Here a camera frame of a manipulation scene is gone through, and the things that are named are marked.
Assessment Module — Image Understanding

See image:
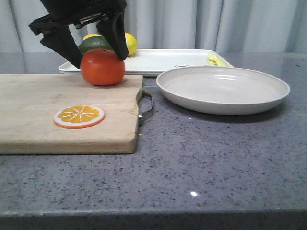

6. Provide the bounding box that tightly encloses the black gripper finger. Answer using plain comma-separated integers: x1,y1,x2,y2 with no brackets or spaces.
96,12,129,61
41,26,83,69

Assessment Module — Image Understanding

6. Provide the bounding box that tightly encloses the wooden cutting board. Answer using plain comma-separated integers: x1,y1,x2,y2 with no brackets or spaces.
0,74,142,154

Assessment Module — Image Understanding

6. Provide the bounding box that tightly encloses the yellow lemon behind lime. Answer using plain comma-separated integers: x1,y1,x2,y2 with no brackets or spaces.
83,34,101,41

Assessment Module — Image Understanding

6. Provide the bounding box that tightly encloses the yellow plastic fork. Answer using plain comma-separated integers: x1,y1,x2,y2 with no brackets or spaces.
207,54,223,66

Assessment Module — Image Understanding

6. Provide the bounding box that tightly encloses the beige round plate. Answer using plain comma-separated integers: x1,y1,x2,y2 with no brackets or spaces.
156,66,290,115

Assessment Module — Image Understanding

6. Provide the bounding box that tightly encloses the yellow plastic utensil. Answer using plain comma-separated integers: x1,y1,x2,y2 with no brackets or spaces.
216,55,233,67

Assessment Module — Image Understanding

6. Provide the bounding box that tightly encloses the white rectangular tray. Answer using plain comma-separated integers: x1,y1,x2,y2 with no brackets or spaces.
58,49,234,77

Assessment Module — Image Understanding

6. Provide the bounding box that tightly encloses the orange mandarin fruit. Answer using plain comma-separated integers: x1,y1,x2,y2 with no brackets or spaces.
80,48,125,86

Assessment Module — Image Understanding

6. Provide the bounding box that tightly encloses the grey curtain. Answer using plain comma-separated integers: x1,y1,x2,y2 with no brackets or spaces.
0,0,307,53

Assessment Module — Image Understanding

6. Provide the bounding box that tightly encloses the orange slice toy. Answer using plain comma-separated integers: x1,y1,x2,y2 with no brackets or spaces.
53,104,106,129

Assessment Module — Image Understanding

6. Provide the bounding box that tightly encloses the yellow lemon front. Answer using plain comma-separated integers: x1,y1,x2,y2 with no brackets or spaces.
125,32,138,56

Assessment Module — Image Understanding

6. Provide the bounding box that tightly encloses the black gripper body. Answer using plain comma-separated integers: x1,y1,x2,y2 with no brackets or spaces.
29,0,127,36

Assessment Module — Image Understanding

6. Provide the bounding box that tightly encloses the metal cutting board handle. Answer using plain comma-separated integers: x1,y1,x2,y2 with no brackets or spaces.
137,90,154,126

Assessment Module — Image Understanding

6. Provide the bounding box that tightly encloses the green lime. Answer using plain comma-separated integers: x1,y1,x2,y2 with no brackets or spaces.
78,36,113,54

